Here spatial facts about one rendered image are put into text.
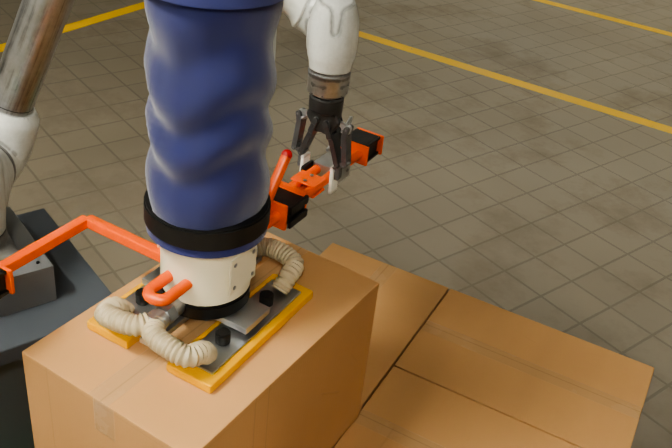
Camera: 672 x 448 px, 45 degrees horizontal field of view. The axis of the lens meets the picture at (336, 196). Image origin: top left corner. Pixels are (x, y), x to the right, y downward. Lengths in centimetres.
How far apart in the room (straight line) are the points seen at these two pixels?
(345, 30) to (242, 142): 44
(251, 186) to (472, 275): 220
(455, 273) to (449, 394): 141
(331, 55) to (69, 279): 85
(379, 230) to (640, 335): 116
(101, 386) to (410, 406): 85
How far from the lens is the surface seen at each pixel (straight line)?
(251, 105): 132
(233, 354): 152
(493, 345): 230
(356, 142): 196
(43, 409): 165
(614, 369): 235
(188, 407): 146
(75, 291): 203
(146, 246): 158
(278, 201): 171
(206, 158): 132
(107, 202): 378
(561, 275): 364
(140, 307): 162
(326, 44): 167
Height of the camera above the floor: 199
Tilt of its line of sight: 31 degrees down
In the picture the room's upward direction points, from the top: 6 degrees clockwise
